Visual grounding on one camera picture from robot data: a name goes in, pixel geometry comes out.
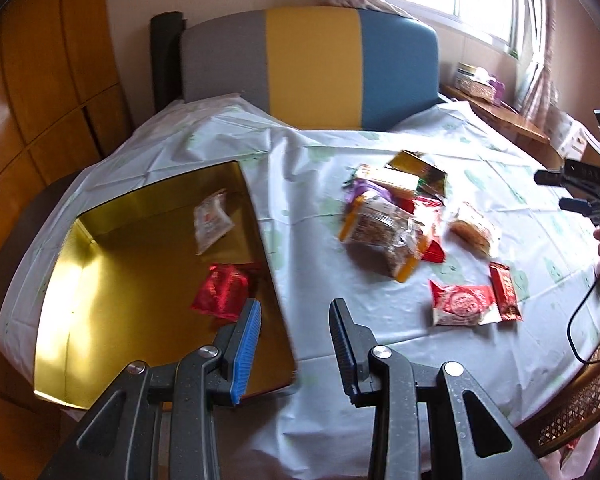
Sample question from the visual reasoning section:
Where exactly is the narrow red snack packet gold print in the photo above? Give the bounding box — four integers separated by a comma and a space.
488, 261, 524, 322

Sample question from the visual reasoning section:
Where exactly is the white plastic tablecloth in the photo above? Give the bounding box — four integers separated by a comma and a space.
0, 92, 600, 480

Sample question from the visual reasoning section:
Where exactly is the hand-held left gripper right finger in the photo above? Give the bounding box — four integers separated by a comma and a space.
328, 298, 551, 480

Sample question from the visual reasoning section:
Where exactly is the pink cloth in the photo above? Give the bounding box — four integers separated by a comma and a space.
555, 405, 600, 480

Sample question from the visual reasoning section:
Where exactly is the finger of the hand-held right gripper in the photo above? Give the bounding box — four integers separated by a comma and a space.
533, 169, 574, 186
559, 198, 600, 217

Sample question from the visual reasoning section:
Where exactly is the red snack packet pale print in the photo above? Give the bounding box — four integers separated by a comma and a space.
428, 279, 497, 327

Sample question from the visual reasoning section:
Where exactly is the pink patterned curtain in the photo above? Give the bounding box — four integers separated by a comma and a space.
310, 0, 567, 122

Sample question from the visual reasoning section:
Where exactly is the clear bag of nuts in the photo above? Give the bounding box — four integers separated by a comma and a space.
339, 194, 427, 282

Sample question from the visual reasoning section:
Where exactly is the black rolled mat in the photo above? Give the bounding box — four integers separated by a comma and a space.
150, 11, 187, 113

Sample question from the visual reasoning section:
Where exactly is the wicker chair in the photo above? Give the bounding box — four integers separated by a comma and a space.
517, 327, 600, 461

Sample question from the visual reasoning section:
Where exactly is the crinkled red foil snack packet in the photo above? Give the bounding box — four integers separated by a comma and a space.
190, 261, 264, 322

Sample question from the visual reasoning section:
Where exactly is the clear bread snack packet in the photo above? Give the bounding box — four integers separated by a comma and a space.
449, 202, 502, 257

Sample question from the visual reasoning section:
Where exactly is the gold dark snack packet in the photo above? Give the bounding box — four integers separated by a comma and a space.
386, 149, 449, 197

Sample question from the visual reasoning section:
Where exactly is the black cable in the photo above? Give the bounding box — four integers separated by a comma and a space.
567, 260, 600, 366

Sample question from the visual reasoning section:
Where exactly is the purple snack packet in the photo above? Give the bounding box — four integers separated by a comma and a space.
346, 179, 392, 207

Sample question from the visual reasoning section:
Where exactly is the gold tin box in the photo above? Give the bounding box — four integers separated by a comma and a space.
32, 160, 301, 411

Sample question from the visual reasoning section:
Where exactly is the plain red snack packet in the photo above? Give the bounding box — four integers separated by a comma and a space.
409, 196, 447, 264

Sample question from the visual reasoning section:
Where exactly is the yellow white snack packet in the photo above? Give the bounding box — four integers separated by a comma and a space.
354, 163, 422, 197

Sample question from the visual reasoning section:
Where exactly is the white clear snack packet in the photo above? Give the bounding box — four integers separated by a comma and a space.
193, 189, 234, 254

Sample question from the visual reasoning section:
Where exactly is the woven basket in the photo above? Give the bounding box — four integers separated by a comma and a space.
453, 62, 499, 99

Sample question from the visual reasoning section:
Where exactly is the wooden side table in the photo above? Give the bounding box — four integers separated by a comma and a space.
440, 82, 567, 162

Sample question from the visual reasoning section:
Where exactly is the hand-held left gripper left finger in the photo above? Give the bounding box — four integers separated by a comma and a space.
37, 297, 263, 480

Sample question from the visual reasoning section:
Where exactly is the wooden wardrobe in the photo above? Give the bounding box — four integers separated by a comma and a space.
0, 0, 137, 480

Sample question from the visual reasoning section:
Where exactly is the grey yellow blue chair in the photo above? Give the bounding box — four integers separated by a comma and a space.
180, 6, 441, 132

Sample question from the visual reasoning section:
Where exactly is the white cardboard box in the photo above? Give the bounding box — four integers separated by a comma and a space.
547, 107, 600, 162

